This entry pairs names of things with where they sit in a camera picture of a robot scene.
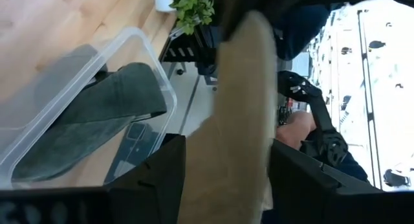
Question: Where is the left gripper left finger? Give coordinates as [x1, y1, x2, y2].
[103, 135, 186, 224]

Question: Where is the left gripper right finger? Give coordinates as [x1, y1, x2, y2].
[268, 139, 343, 224]

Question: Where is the beige hat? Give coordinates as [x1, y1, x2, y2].
[177, 10, 279, 224]

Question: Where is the grey cloth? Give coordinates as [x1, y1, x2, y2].
[11, 62, 168, 183]

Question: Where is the person's hand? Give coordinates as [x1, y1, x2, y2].
[274, 110, 318, 151]

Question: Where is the clear plastic storage bin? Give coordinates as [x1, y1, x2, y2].
[0, 26, 178, 190]

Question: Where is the person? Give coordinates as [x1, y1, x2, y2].
[273, 3, 369, 186]

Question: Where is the green plant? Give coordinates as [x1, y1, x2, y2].
[169, 0, 216, 36]

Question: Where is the white plant pot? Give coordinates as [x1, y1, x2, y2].
[154, 0, 177, 13]

